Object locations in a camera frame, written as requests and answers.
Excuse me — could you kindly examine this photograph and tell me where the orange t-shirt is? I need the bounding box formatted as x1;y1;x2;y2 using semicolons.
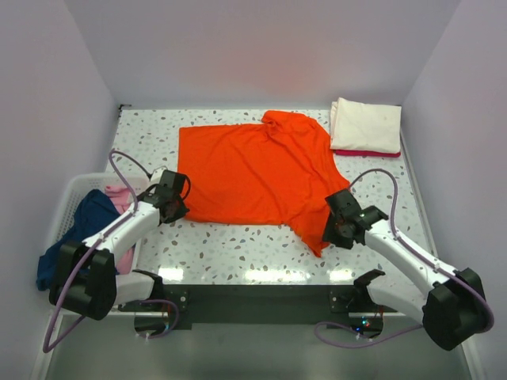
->
177;110;349;257

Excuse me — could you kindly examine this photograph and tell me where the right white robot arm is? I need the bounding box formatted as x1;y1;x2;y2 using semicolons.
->
322;190;494;351

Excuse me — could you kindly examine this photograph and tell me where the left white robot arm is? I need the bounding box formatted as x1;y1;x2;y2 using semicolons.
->
49;169;191;321

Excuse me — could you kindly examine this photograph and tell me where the light pink t-shirt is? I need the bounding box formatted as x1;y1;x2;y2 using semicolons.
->
105;185;135;275

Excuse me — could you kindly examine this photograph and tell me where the folded pink t-shirt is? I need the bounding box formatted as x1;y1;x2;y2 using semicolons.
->
333;150;401;158

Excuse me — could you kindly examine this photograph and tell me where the navy blue t-shirt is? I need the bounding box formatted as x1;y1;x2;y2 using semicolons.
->
36;189;120;291

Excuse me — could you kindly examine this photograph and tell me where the white plastic laundry basket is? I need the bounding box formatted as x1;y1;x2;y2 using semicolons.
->
48;173;133;248

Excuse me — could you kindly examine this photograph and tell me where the folded cream t-shirt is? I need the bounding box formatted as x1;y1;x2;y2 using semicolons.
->
330;97;402;153

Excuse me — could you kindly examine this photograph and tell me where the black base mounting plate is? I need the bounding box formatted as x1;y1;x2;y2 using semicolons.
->
118;284;390;338

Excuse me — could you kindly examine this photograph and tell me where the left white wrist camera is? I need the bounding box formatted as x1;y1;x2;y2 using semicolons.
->
149;166;166;184

